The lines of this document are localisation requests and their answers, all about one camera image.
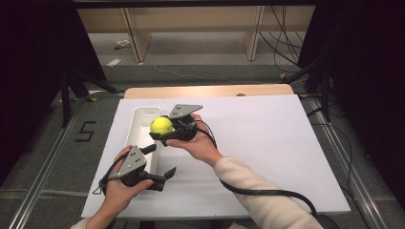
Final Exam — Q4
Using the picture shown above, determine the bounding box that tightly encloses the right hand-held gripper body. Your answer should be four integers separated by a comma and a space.
167, 103, 204, 143

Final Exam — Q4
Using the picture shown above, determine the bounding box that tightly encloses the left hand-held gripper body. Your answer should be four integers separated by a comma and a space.
118, 145, 167, 192

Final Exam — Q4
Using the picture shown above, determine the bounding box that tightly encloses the yellow tennis ball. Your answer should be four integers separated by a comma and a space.
150, 116, 176, 135

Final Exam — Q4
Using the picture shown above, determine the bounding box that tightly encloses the white plastic tray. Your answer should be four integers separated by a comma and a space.
124, 106, 162, 177

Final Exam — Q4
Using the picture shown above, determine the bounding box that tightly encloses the person's right hand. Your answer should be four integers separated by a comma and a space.
165, 114, 224, 168

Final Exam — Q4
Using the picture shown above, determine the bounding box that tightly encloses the person's left hand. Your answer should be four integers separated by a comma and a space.
97, 145, 154, 221

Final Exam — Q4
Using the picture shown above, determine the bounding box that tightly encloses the white table sheet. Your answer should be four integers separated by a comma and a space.
80, 94, 352, 220

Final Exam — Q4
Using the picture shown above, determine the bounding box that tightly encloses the small white floor object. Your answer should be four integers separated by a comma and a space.
106, 57, 123, 68

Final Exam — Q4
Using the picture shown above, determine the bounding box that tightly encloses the black metal stand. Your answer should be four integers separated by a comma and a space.
59, 68, 119, 129
280, 56, 332, 123

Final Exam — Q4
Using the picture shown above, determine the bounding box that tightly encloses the white power strip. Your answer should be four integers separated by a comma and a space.
114, 39, 132, 51

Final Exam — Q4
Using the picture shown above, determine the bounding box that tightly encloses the light wooden bench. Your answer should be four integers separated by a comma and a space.
75, 5, 317, 63

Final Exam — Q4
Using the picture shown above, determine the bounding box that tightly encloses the black curtain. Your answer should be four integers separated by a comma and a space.
297, 0, 405, 201
0, 0, 108, 187

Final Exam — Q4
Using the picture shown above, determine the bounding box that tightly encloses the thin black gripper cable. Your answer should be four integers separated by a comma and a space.
92, 155, 128, 196

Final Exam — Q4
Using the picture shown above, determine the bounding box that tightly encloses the grey floor cable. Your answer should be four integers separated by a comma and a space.
152, 64, 264, 86

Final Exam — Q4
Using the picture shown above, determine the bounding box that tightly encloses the aluminium floor rail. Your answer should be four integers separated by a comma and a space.
8, 94, 92, 229
304, 94, 391, 229

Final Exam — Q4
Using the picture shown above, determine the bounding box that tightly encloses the thick black gripper cable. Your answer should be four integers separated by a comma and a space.
192, 119, 319, 219

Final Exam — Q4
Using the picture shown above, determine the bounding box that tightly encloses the black floor cable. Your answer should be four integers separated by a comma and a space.
258, 5, 304, 74
270, 5, 305, 52

